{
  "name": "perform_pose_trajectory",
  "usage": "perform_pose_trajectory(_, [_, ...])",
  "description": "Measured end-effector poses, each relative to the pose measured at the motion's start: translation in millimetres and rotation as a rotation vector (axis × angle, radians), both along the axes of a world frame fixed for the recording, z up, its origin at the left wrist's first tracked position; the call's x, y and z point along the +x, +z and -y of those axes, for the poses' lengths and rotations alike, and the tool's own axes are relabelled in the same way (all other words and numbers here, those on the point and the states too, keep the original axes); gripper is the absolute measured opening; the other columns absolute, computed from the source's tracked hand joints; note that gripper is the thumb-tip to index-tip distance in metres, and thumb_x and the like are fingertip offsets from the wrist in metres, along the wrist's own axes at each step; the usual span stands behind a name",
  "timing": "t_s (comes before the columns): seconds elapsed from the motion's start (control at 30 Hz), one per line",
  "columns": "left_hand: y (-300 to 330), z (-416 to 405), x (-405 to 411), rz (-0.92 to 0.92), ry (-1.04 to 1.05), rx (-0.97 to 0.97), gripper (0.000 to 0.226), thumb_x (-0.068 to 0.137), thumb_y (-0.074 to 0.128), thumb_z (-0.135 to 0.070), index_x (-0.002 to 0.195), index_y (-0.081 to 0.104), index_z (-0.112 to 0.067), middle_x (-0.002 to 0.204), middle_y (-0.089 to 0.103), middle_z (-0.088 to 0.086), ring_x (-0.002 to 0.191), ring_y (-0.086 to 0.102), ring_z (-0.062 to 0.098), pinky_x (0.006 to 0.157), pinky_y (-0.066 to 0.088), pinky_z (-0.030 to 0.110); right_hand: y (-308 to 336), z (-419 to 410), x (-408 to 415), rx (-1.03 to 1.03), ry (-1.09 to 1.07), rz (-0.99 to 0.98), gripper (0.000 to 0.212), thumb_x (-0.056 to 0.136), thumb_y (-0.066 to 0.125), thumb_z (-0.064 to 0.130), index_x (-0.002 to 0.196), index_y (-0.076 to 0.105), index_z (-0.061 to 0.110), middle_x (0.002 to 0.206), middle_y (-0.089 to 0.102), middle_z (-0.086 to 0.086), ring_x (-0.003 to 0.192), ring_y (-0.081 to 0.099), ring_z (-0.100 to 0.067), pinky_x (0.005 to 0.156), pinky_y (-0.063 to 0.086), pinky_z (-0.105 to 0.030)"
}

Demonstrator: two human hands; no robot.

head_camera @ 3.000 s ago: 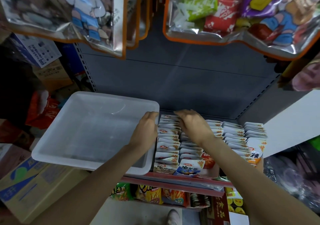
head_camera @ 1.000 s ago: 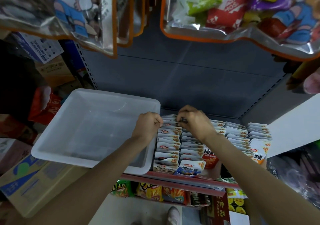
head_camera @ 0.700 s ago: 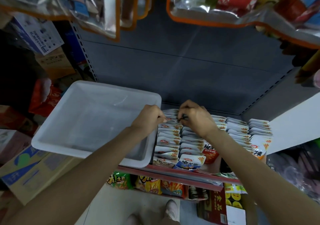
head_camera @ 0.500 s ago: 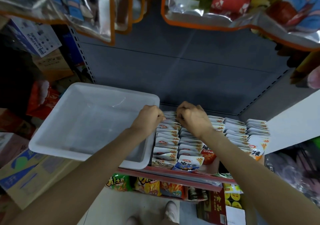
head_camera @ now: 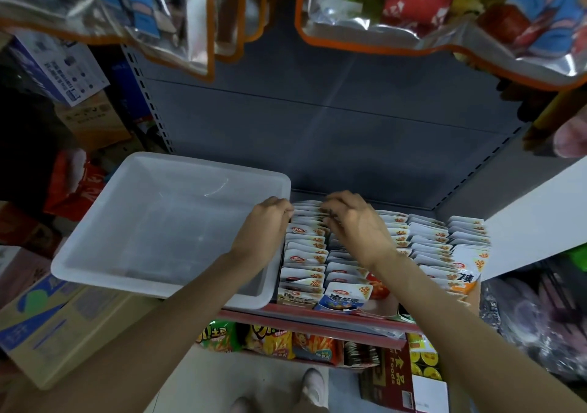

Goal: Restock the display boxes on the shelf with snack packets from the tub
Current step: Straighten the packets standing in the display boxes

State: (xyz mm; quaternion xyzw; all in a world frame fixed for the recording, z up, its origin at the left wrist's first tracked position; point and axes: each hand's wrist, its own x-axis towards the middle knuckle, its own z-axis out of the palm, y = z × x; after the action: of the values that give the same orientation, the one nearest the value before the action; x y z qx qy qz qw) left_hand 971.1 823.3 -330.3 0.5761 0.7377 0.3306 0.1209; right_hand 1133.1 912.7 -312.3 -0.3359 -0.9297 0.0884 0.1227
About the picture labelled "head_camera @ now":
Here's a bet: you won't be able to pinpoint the blue konjac snack packet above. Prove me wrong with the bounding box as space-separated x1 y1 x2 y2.
318 282 374 314

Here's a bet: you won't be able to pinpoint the person's shoe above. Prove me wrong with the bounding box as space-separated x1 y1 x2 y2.
301 368 328 409
229 395 258 413

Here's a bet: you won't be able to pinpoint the row of orange chip bags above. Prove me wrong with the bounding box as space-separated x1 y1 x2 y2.
197 321 382 368

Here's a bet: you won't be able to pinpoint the person's left hand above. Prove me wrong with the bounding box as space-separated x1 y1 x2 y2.
229 197 295 272

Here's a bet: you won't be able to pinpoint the person's right forearm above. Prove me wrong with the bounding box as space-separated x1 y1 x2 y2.
371 252 587 413

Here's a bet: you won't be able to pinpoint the person's left forearm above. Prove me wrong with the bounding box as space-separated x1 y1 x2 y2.
4 256 258 413

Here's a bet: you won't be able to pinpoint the white plastic bin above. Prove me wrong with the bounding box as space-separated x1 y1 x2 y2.
51 152 293 311

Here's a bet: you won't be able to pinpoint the person's right hand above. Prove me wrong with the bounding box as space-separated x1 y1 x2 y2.
321 190 397 272

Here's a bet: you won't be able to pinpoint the yellow snack packets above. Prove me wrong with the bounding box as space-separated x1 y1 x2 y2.
406 332 446 382

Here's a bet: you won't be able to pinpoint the plain brown cardboard carton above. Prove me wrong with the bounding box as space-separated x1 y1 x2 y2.
55 91 131 152

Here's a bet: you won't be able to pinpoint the red plastic bag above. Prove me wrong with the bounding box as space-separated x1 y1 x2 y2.
44 148 106 223

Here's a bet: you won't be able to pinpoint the white blue carton box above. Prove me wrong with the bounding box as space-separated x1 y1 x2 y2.
9 27 111 108

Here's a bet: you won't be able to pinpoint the orange display box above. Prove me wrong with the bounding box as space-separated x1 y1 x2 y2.
445 215 493 308

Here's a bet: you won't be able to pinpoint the pale printed carton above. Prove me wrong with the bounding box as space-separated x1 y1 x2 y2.
0 245 51 308

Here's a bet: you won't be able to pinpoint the orange trimmed colourful candy bag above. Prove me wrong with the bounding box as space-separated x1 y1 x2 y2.
295 0 587 91

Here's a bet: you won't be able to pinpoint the black plastic wrapped bundle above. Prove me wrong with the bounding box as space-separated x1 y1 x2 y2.
479 261 587 382

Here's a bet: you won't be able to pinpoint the hanging yellow green snack bags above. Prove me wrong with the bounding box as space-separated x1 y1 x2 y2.
495 78 587 152

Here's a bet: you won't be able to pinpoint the gold display box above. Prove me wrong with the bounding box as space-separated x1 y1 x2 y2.
275 199 330 310

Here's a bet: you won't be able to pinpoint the person's right shoe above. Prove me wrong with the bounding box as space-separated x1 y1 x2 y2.
301 368 328 409

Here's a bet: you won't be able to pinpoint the orange trimmed toy snack bag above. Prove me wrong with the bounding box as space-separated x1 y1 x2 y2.
0 0 276 79

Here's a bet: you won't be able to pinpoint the blue print cardboard carton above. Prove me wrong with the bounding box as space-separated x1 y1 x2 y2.
0 275 161 391

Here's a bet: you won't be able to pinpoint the blue display box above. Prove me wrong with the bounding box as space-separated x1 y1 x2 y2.
316 234 375 314

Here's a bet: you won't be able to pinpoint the stack of green packs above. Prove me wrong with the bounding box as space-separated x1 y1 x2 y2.
569 243 587 273

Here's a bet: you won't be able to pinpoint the person's left shoe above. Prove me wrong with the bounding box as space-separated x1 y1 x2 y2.
229 395 258 413

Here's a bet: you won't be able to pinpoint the dark red white-label carton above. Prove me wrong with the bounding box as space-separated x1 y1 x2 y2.
360 344 451 413

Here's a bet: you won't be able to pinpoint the red display box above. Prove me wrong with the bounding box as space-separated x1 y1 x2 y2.
362 210 411 318

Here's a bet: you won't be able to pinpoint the red konjac snack packet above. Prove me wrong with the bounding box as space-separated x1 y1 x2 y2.
367 275 391 301

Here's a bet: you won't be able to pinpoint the green display box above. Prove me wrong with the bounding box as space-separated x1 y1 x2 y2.
404 212 458 285

